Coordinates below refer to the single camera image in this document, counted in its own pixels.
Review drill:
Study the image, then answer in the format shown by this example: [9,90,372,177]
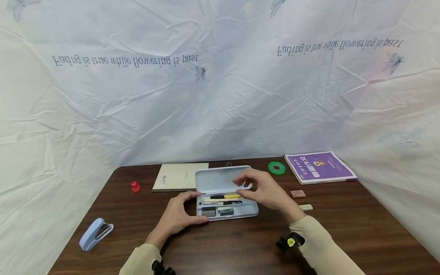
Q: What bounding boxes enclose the light blue pencil case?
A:
[194,165,259,222]

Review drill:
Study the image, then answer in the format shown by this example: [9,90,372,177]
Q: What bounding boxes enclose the light blue stapler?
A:
[79,217,115,252]

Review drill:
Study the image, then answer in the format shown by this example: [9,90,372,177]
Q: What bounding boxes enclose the beige notebook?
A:
[151,163,210,193]

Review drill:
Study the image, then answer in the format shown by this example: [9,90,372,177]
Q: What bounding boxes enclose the person's left hand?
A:
[146,191,209,251]

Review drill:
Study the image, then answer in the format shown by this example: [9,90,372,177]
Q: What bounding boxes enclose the person's right forearm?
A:
[289,215,366,275]

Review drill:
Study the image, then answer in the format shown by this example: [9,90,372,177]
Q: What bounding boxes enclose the black wrist band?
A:
[151,260,176,275]
[275,232,306,253]

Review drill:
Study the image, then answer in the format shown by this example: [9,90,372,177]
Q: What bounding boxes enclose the person's right hand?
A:
[232,169,307,224]

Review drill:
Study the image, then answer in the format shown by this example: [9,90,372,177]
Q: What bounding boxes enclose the purple book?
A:
[284,150,358,186]

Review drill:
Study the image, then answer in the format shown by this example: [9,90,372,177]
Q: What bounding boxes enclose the green tape roll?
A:
[268,161,286,176]

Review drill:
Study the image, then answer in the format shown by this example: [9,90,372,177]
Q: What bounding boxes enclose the person's left forearm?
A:
[118,243,162,275]

